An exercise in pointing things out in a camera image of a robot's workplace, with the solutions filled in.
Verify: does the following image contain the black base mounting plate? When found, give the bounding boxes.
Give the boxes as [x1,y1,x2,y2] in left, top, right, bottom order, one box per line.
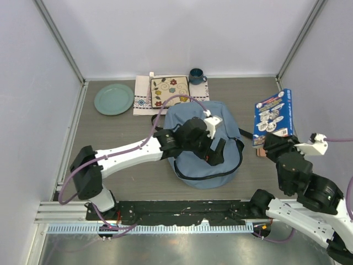
[101,200,267,226]

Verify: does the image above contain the square floral plate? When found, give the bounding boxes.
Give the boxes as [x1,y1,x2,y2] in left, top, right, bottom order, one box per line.
[151,76,190,109]

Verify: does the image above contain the purple cable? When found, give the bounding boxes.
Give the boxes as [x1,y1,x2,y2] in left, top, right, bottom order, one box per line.
[325,137,353,221]
[57,95,210,205]

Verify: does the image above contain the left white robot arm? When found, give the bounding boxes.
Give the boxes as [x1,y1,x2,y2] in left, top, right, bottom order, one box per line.
[71,116,226,220]

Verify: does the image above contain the slotted cable duct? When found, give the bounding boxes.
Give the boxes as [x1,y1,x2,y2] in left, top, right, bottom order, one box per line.
[47,221,254,235]

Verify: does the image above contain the blue book with plates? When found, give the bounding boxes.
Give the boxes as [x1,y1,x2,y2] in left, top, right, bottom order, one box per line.
[252,89,294,148]

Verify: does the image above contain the green round plate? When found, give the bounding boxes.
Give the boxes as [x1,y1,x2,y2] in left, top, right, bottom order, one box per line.
[94,83,134,116]

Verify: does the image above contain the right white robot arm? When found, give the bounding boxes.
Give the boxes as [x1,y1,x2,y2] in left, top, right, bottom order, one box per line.
[249,133,352,264]

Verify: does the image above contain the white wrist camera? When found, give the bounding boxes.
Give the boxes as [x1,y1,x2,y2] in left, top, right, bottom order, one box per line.
[203,109,223,139]
[294,133,328,156]

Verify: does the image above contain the dark blue mug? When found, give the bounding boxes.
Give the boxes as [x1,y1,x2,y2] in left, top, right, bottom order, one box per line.
[189,68,207,85]

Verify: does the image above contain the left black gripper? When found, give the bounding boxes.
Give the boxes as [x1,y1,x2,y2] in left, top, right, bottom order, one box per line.
[183,130,225,166]

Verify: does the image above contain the blue student backpack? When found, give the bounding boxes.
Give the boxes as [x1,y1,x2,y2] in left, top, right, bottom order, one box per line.
[157,101,250,189]

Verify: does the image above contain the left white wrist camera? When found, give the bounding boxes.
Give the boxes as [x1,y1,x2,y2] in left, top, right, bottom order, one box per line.
[203,109,223,139]

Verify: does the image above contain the white fork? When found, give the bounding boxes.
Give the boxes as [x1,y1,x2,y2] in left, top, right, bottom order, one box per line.
[146,72,154,107]

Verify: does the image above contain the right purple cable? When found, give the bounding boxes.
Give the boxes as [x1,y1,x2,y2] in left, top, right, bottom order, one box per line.
[325,137,353,221]

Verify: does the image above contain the white patterned placemat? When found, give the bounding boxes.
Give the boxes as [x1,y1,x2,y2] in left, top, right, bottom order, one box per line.
[133,76,210,116]

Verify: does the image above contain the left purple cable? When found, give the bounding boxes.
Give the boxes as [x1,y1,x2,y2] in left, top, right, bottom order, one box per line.
[57,95,210,205]

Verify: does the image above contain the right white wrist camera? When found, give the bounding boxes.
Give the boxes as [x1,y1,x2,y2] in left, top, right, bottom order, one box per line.
[294,133,328,156]

